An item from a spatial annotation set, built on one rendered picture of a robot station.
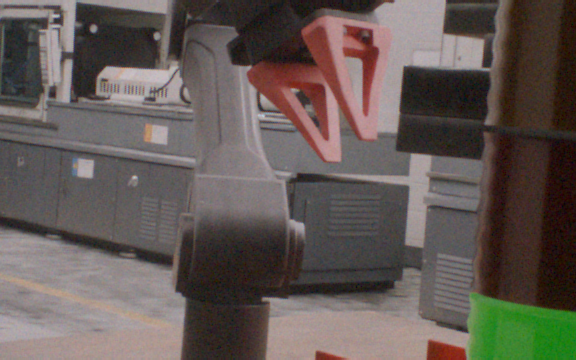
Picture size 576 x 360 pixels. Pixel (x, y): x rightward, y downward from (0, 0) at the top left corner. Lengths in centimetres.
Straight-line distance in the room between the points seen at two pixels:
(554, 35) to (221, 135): 73
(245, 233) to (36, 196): 879
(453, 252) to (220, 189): 567
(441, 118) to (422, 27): 900
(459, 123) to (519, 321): 26
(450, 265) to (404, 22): 339
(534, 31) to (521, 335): 6
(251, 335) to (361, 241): 691
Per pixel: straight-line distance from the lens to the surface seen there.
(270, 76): 86
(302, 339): 125
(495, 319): 28
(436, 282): 667
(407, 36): 962
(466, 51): 662
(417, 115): 54
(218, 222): 92
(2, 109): 1011
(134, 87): 919
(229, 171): 96
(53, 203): 950
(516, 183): 27
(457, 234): 657
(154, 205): 848
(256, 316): 95
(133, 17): 1046
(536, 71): 27
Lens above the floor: 112
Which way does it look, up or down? 3 degrees down
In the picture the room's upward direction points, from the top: 5 degrees clockwise
